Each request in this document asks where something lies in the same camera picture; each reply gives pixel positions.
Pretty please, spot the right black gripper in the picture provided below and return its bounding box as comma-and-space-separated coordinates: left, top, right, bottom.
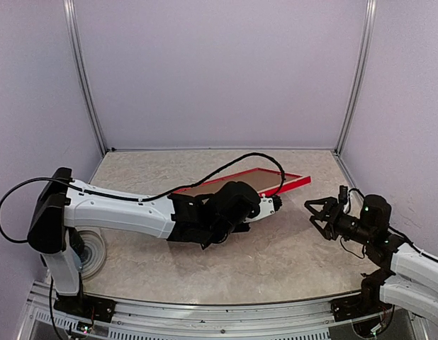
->
305, 197, 375, 246

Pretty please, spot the red wooden picture frame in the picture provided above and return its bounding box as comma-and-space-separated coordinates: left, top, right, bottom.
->
172, 167, 313, 199

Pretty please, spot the brown backing board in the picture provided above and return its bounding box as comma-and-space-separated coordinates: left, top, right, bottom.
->
176, 168, 281, 197

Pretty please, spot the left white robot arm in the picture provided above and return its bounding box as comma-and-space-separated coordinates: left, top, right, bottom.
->
27, 167, 264, 315

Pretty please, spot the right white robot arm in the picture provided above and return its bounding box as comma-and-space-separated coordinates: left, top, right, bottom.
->
304, 188, 438, 326

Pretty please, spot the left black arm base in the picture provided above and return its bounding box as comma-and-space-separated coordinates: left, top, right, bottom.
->
54, 289, 117, 323

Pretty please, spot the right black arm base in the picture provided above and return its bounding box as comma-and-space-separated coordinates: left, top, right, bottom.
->
330, 269, 392, 322

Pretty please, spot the clear tape roll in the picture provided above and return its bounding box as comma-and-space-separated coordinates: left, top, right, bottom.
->
79, 229, 106, 280

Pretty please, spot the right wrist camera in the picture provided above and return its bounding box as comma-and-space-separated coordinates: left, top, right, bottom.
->
337, 186, 349, 205

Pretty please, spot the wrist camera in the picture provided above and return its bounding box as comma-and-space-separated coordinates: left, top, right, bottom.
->
254, 195, 283, 220
337, 186, 349, 205

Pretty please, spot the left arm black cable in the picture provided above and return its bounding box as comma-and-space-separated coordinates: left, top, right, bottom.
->
0, 152, 286, 340

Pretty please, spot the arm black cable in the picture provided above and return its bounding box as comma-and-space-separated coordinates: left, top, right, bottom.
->
339, 187, 438, 336
0, 152, 286, 340

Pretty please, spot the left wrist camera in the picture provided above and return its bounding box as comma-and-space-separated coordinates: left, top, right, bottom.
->
254, 195, 283, 220

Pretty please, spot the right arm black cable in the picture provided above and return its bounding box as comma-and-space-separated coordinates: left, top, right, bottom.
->
339, 187, 438, 336

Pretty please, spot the front aluminium rail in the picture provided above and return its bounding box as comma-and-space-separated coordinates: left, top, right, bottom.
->
14, 281, 429, 339

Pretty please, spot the right aluminium post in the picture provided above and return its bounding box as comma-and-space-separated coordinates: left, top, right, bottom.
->
335, 0, 377, 158

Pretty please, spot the aluminium post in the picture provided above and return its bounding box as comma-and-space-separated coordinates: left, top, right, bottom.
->
335, 0, 377, 158
63, 0, 108, 157

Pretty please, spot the left aluminium post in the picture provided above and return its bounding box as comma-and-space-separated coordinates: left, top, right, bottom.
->
63, 0, 108, 157

